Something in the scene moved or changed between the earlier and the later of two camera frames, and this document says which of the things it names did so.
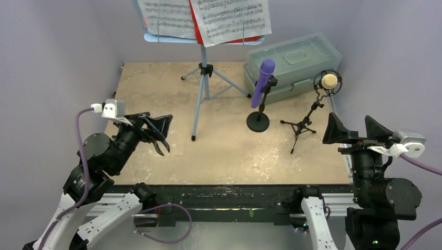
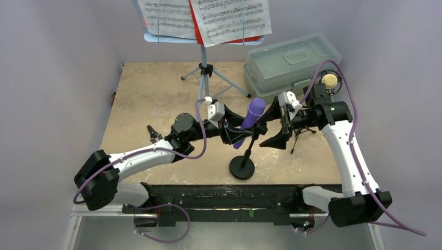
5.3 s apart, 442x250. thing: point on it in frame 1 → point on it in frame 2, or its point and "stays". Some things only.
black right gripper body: [361, 145] → [285, 122]
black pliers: [157, 138] stays
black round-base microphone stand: [258, 121] → [242, 167]
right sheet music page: [223, 21] stays
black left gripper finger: [144, 116] → [233, 119]
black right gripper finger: [375, 129] → [272, 113]
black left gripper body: [133, 135] → [222, 125]
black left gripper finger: [161, 125] → [231, 136]
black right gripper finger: [336, 132] → [279, 141]
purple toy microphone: [267, 69] → [256, 107]
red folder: [197, 34] stays
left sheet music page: [172, 18] stays
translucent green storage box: [297, 62] stays
